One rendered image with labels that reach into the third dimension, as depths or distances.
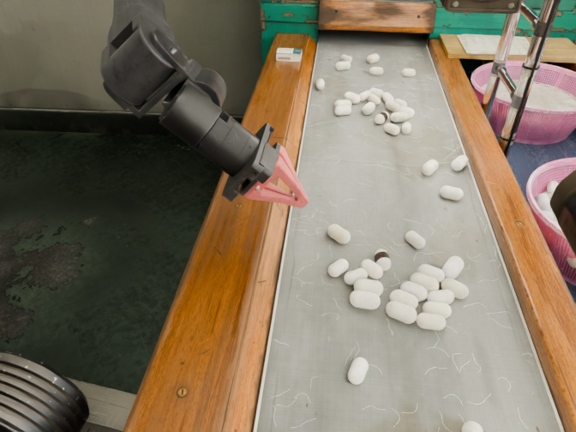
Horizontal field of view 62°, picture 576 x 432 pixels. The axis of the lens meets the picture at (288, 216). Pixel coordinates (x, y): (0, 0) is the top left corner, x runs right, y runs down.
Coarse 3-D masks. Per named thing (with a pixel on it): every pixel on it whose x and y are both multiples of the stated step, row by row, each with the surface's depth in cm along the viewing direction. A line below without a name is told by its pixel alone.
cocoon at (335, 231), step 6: (330, 228) 67; (336, 228) 67; (342, 228) 67; (330, 234) 67; (336, 234) 66; (342, 234) 66; (348, 234) 66; (336, 240) 67; (342, 240) 66; (348, 240) 66
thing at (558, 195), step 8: (568, 176) 23; (560, 184) 23; (568, 184) 23; (560, 192) 23; (568, 192) 23; (552, 200) 24; (560, 200) 23; (568, 200) 23; (552, 208) 24; (560, 208) 23; (568, 208) 22; (560, 216) 23; (568, 216) 22; (560, 224) 23; (568, 224) 22; (568, 232) 22; (568, 240) 22
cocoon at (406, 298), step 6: (390, 294) 58; (396, 294) 57; (402, 294) 57; (408, 294) 57; (390, 300) 58; (396, 300) 57; (402, 300) 57; (408, 300) 57; (414, 300) 57; (414, 306) 57
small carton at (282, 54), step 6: (282, 48) 116; (288, 48) 116; (276, 54) 114; (282, 54) 114; (288, 54) 114; (294, 54) 113; (300, 54) 113; (276, 60) 115; (282, 60) 115; (288, 60) 115; (294, 60) 114; (300, 60) 114
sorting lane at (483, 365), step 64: (320, 64) 120; (384, 64) 120; (320, 128) 94; (448, 128) 94; (320, 192) 77; (384, 192) 77; (320, 256) 65; (448, 256) 65; (320, 320) 57; (384, 320) 57; (448, 320) 57; (512, 320) 57; (320, 384) 50; (384, 384) 50; (448, 384) 50; (512, 384) 50
